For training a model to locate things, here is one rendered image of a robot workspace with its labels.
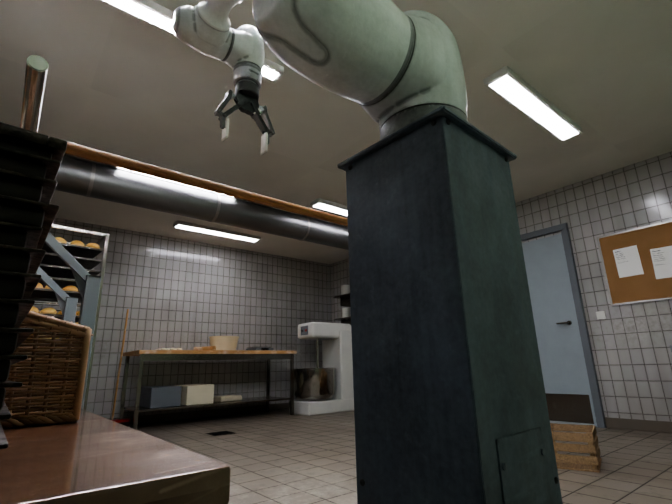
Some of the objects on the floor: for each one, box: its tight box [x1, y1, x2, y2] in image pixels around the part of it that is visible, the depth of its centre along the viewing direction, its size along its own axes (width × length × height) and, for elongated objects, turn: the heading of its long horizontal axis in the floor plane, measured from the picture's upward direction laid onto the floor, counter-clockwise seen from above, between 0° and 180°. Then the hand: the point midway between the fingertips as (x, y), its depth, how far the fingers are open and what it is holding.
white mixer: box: [289, 322, 354, 416], centre depth 630 cm, size 100×66×132 cm, turn 124°
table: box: [119, 350, 297, 430], centre depth 557 cm, size 220×80×90 cm, turn 124°
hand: (245, 143), depth 125 cm, fingers open, 13 cm apart
